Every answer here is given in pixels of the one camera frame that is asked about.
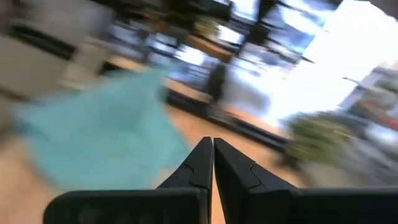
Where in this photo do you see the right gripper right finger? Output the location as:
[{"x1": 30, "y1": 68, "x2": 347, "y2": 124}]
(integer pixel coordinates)
[{"x1": 213, "y1": 138, "x2": 398, "y2": 224}]

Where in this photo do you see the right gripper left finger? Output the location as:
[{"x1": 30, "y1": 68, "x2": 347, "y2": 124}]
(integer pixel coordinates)
[{"x1": 43, "y1": 136, "x2": 214, "y2": 224}]

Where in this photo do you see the blue microfiber towel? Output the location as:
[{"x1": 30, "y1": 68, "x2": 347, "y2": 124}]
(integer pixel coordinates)
[{"x1": 11, "y1": 68, "x2": 191, "y2": 191}]

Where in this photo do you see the green potted plant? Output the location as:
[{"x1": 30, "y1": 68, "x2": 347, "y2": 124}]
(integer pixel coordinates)
[{"x1": 284, "y1": 111, "x2": 357, "y2": 170}]

